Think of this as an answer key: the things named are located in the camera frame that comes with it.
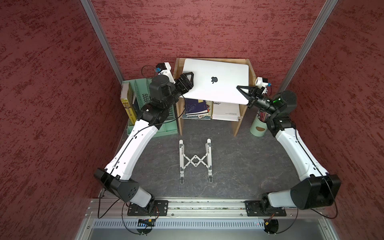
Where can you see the wooden shelf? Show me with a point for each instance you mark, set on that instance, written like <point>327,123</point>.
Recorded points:
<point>252,78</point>

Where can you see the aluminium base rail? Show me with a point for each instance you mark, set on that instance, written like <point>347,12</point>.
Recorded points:
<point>184,208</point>

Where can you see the yellow book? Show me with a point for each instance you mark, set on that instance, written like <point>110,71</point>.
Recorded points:
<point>128,97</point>

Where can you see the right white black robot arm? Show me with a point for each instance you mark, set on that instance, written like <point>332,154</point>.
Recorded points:
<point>317,188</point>

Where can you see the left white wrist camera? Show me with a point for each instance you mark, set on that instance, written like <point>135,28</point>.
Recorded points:
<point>164,74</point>

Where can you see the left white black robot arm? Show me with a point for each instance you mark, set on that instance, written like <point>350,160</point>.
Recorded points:
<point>116,176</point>

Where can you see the white book with black text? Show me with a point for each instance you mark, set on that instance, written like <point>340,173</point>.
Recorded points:
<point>226,112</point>

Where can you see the coloured pencils bunch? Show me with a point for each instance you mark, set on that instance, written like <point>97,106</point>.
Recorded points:
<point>262,115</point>

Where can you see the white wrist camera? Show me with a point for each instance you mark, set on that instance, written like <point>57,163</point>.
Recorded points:
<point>262,83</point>
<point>164,74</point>

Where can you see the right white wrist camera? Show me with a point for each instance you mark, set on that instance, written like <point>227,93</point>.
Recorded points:
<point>262,83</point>

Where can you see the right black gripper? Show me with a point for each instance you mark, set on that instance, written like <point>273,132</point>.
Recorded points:
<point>252,94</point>

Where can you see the dark blue book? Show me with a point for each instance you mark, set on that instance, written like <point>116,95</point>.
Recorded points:
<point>195,107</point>

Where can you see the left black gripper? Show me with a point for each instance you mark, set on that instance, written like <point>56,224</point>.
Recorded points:
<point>181,82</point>

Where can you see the silver laptop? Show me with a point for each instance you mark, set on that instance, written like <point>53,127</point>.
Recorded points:
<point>217,81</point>

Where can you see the silver folding laptop stand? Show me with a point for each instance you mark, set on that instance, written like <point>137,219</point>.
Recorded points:
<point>195,161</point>

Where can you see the green pencil cup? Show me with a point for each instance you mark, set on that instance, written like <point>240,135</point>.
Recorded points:
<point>258,127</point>

